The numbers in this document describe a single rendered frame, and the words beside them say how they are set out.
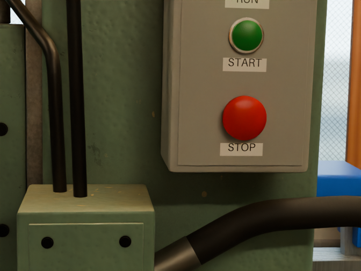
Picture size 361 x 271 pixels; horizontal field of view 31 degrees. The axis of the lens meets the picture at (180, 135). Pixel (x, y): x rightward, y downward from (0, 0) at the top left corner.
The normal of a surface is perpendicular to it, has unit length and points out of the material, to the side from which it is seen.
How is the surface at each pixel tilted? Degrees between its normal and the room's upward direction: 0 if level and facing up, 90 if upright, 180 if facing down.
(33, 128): 90
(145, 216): 90
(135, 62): 90
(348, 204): 52
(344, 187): 90
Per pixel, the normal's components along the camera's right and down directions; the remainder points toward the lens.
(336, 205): 0.13, -0.48
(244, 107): 0.09, 0.00
